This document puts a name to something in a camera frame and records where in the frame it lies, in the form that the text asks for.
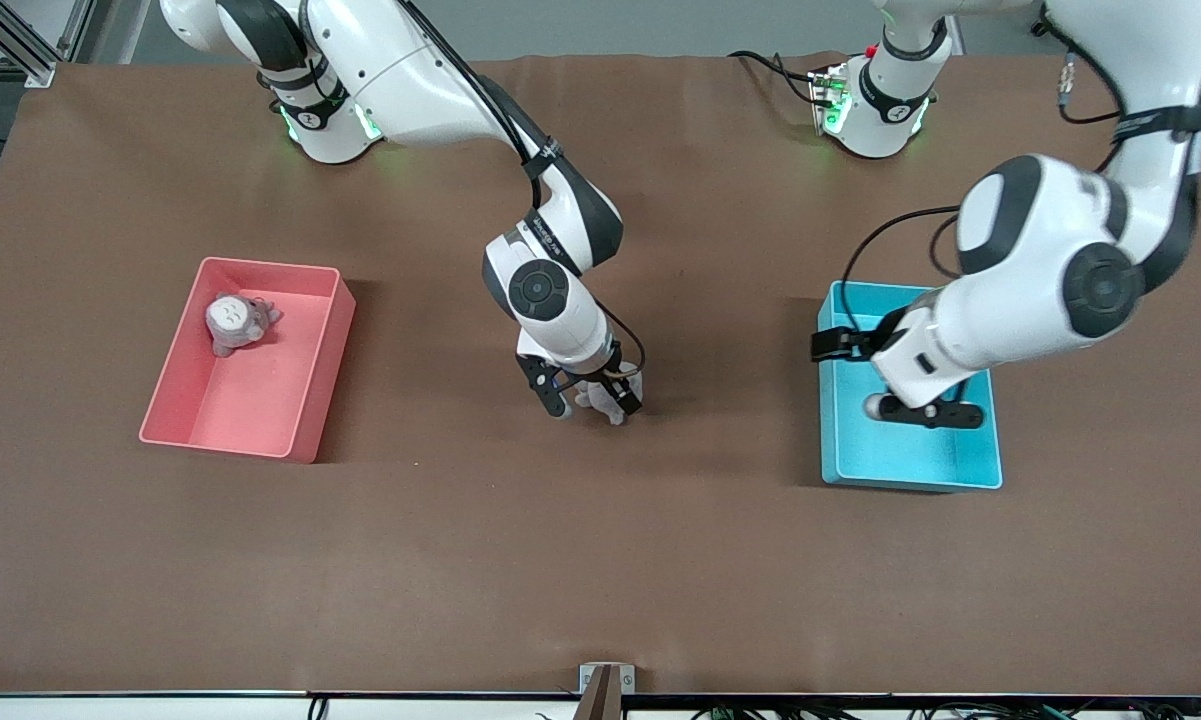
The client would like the brown table cover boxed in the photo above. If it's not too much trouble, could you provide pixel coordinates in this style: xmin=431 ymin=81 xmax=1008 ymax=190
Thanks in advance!
xmin=0 ymin=52 xmax=1201 ymax=697

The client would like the aluminium frame profile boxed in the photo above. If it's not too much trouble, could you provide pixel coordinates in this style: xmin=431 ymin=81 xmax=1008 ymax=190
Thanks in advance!
xmin=0 ymin=0 xmax=97 ymax=87

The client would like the plain grey plush toy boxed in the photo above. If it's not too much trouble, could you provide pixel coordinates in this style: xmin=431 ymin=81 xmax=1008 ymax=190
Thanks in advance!
xmin=573 ymin=362 xmax=648 ymax=427

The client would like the silver metal bracket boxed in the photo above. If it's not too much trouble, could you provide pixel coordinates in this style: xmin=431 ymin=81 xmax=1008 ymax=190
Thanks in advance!
xmin=579 ymin=662 xmax=636 ymax=695

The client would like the brown post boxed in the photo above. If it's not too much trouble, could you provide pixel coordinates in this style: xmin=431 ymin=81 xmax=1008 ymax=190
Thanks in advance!
xmin=574 ymin=667 xmax=622 ymax=720

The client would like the black left arm base cable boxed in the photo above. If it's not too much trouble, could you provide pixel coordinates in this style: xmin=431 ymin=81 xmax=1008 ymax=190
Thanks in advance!
xmin=727 ymin=49 xmax=833 ymax=107

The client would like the grey plush toy white face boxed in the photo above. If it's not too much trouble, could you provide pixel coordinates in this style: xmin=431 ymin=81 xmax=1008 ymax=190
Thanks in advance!
xmin=204 ymin=292 xmax=284 ymax=359

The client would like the pink plastic box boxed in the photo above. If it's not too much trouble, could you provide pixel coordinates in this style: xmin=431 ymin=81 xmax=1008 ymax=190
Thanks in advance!
xmin=139 ymin=257 xmax=357 ymax=464

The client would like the blue plastic box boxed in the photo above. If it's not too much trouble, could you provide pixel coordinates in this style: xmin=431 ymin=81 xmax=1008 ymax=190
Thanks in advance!
xmin=818 ymin=280 xmax=1004 ymax=492

